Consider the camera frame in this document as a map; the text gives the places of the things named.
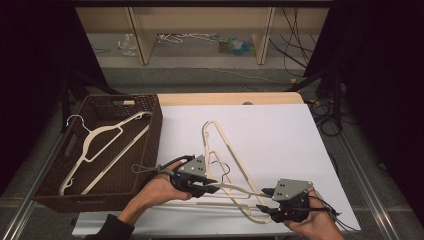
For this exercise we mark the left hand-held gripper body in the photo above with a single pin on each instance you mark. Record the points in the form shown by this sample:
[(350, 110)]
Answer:
[(193, 166)]

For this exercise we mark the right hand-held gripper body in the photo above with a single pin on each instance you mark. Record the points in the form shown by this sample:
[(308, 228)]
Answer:
[(290, 190)]

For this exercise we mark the brown woven basket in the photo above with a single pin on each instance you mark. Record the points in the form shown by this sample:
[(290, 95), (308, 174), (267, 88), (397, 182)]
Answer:
[(133, 173)]

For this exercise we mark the person's left hand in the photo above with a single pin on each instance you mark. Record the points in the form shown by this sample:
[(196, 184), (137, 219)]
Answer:
[(160, 190)]

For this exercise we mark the person's right hand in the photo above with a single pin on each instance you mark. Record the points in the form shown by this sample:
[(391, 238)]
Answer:
[(316, 226)]

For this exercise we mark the white table sheet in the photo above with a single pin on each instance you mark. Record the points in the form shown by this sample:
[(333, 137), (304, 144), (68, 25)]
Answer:
[(283, 140)]

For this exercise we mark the black tripod stand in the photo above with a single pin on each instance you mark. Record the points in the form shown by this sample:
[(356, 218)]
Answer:
[(66, 96), (335, 93)]

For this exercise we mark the colourful plastic toys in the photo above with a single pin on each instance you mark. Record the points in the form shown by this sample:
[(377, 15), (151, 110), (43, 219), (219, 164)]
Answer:
[(235, 46)]

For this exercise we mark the white hangers on floor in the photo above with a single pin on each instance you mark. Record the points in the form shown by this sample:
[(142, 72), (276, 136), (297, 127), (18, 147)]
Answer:
[(173, 38)]

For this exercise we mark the clear plastic bag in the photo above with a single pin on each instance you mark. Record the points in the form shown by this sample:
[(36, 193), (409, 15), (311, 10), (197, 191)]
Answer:
[(127, 45)]

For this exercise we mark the light wooden shelf unit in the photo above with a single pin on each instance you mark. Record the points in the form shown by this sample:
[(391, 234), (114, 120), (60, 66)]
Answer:
[(200, 20)]

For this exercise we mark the metal floor rail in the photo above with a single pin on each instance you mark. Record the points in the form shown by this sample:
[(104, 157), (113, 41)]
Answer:
[(23, 213), (370, 196)]

